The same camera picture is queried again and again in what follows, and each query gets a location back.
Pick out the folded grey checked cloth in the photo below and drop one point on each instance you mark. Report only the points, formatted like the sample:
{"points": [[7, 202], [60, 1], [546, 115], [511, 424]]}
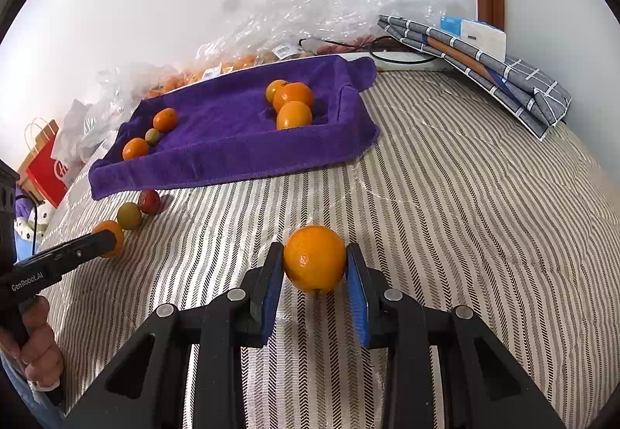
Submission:
{"points": [[484, 70]]}

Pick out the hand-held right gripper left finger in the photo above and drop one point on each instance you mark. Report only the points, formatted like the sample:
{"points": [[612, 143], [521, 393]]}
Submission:
{"points": [[271, 298]]}

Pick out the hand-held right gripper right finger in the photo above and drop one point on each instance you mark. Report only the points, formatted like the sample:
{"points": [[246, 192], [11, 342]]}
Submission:
{"points": [[358, 303]]}

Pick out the white plastic bag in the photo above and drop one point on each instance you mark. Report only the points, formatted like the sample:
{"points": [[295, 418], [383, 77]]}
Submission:
{"points": [[72, 133]]}

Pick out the blue and white box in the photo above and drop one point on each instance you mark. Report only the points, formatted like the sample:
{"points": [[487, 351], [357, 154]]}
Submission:
{"points": [[477, 34]]}

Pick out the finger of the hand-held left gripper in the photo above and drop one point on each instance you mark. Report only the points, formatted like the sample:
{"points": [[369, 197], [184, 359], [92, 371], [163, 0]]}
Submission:
{"points": [[82, 252]]}

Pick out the large orange with stem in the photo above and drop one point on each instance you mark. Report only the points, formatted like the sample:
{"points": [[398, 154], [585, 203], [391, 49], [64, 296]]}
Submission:
{"points": [[293, 95]]}

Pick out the person's left hand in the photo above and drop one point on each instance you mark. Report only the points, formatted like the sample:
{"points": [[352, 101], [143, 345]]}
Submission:
{"points": [[43, 351]]}

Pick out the striped quilted table cover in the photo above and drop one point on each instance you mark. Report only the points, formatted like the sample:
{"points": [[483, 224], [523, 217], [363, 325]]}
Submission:
{"points": [[436, 216]]}

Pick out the purple towel tray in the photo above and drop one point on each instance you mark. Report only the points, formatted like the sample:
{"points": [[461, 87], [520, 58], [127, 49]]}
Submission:
{"points": [[232, 138]]}

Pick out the red plum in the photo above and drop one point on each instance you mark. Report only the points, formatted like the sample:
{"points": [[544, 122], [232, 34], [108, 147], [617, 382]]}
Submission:
{"points": [[149, 201]]}

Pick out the crumpled clear plastic bag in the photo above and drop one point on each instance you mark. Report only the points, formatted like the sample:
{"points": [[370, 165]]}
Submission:
{"points": [[363, 7]]}

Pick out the clear bag of oranges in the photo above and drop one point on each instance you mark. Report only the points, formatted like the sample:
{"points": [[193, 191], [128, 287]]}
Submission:
{"points": [[227, 63]]}

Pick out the red paper bag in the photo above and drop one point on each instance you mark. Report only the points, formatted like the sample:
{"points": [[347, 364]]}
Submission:
{"points": [[46, 167]]}

